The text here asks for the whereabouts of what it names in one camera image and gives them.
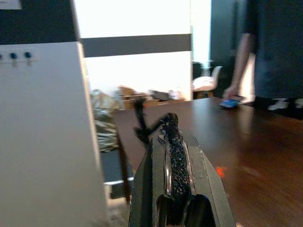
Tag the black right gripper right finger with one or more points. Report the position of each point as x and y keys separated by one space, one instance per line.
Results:
x=208 y=189

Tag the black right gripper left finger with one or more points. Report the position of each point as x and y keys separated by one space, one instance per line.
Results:
x=146 y=189

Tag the blue phone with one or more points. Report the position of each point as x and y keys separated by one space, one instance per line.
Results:
x=230 y=103

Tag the person's hand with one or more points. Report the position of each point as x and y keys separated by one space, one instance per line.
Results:
x=233 y=92

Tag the orange tape mark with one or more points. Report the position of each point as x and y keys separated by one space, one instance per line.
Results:
x=220 y=171

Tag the dark chair with wooden leg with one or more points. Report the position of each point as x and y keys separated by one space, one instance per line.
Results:
x=118 y=170

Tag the camouflage fabric bundle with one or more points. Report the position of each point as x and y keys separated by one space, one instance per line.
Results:
x=106 y=118

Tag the brown cardboard box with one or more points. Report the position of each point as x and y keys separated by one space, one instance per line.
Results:
x=131 y=94

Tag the white chair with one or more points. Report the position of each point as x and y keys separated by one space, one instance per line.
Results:
x=208 y=80

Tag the person's dark clothed torso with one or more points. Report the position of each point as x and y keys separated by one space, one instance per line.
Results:
x=277 y=47

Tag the white paper sheet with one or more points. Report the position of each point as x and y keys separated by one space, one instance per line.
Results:
x=10 y=3

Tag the blue wall hook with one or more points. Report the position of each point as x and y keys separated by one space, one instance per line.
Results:
x=28 y=55
x=13 y=56

